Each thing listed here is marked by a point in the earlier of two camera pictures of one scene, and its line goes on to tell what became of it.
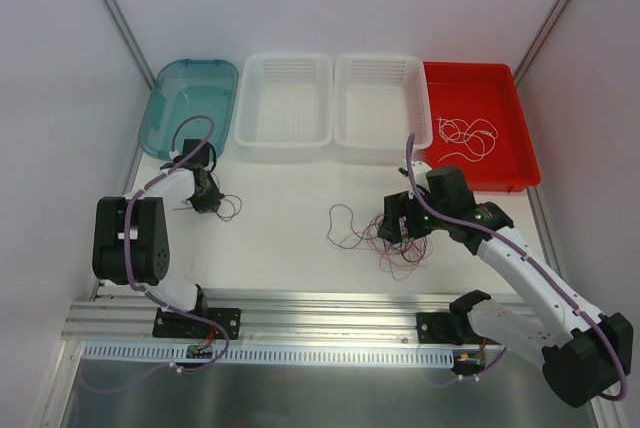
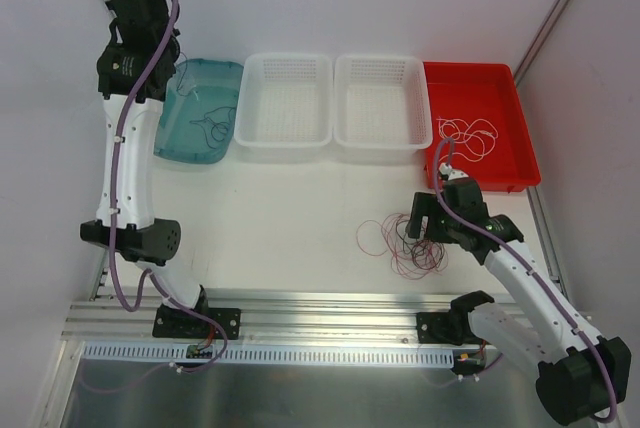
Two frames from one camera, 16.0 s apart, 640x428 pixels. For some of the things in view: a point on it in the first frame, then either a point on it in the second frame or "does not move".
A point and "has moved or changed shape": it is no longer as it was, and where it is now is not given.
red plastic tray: (477, 126) does not move
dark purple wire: (231, 205) to (217, 120)
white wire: (478, 136) does not move
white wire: (477, 135) does not move
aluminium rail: (290, 318) does not move
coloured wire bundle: (397, 258) has moved or changed shape
